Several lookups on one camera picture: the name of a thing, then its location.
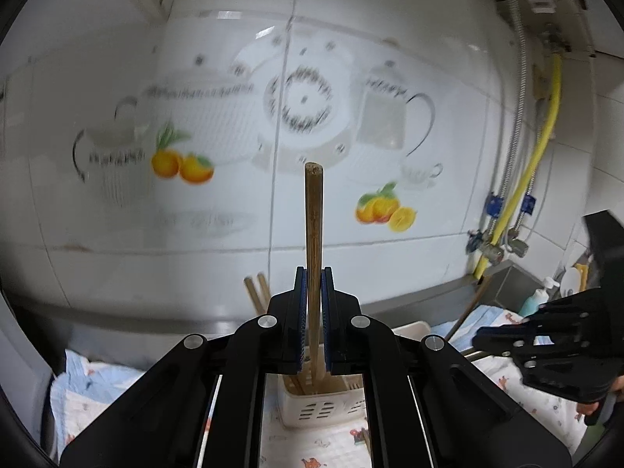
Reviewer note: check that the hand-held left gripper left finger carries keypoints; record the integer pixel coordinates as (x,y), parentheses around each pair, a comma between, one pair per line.
(303,312)

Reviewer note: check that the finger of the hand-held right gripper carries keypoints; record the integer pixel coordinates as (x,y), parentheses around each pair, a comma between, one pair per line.
(575,373)
(575,321)

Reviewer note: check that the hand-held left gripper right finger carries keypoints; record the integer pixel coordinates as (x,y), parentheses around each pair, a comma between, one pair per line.
(326,312)

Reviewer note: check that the group of wooden chopsticks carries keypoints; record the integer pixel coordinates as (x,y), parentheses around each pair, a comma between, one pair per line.
(253,295)

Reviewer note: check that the single brown bamboo chopstick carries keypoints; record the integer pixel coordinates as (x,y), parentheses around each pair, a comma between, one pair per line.
(313,234)

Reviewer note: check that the cream plastic utensil holder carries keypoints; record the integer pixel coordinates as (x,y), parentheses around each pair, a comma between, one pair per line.
(312,412)

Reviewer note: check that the person's right hand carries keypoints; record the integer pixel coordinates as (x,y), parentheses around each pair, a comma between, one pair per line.
(617,383)

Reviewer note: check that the yellow utensil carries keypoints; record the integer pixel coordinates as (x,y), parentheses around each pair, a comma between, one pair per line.
(583,273)

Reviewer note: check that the blue pump bottle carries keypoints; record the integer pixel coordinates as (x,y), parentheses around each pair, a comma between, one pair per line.
(534,301)

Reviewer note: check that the cartoon printed blanket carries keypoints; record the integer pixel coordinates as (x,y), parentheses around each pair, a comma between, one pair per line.
(526,419)

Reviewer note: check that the metal water valve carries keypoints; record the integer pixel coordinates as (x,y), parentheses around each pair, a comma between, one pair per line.
(482,244)
(519,247)

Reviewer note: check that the teaware fruit wall decal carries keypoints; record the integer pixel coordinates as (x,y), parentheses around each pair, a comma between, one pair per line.
(302,102)

